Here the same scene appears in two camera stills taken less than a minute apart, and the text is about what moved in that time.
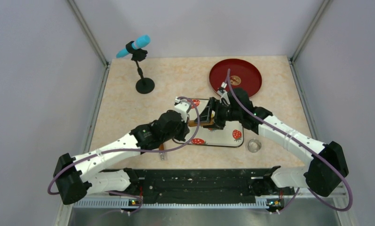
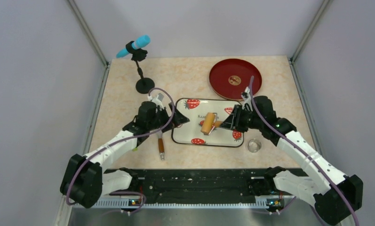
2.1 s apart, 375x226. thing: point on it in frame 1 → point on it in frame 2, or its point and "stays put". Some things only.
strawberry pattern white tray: (231, 135) stays put
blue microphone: (137, 44) stays put
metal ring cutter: (254, 145) stays put
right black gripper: (213, 104) → (233, 122)
